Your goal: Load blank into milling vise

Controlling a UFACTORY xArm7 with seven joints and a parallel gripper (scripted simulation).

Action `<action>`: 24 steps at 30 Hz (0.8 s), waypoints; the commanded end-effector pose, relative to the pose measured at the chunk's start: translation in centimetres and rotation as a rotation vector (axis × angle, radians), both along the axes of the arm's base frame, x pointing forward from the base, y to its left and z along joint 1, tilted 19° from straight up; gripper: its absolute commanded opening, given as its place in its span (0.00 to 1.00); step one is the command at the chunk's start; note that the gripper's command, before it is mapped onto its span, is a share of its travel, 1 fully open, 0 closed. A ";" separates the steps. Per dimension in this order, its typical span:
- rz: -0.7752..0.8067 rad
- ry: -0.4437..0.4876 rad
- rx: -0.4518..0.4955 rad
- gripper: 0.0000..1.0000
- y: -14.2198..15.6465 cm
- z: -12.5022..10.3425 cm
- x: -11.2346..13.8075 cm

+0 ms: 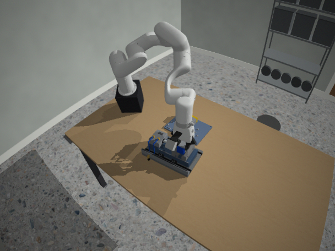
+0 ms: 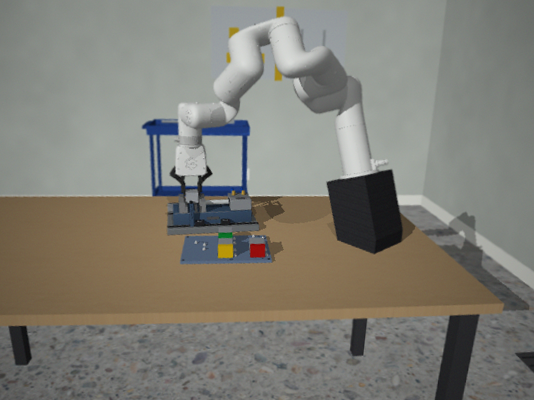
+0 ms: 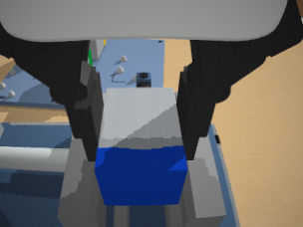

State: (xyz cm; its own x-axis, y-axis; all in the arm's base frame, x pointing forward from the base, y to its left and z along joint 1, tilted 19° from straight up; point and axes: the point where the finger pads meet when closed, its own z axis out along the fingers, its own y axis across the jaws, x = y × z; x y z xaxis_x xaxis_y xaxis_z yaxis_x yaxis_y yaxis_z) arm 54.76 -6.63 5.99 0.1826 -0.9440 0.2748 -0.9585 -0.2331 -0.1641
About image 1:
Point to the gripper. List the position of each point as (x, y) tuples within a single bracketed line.
[(186, 137)]

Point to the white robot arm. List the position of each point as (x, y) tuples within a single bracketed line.
[(166, 35)]

